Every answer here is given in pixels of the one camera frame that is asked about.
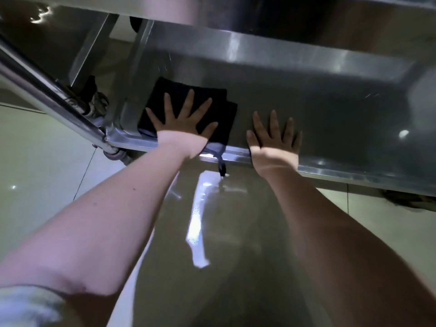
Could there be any black caster wheel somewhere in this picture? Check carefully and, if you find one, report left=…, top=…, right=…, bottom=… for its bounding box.
left=81, top=75, right=110, bottom=117

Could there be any person's left hand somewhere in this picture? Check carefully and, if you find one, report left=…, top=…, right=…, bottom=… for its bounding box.
left=146, top=89, right=218, bottom=160

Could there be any dark blue cleaning cloth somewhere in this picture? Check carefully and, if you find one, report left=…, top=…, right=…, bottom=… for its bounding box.
left=137, top=76, right=238, bottom=177

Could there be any person's right hand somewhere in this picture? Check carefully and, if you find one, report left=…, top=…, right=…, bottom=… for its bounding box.
left=246, top=110, right=303, bottom=178

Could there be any person's right forearm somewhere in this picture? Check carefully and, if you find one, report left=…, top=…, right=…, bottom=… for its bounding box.
left=264, top=165, right=436, bottom=327

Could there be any person's left forearm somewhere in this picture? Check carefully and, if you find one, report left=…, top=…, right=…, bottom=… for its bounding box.
left=0, top=146, right=205, bottom=303

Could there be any steel cart handle tube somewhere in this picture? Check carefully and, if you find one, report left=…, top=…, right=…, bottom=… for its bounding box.
left=0, top=37, right=134, bottom=166

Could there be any stainless steel cart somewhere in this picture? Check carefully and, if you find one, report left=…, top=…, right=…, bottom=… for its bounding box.
left=0, top=0, right=436, bottom=201

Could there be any white shirt sleeve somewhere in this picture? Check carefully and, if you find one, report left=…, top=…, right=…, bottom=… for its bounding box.
left=0, top=285, right=69, bottom=327

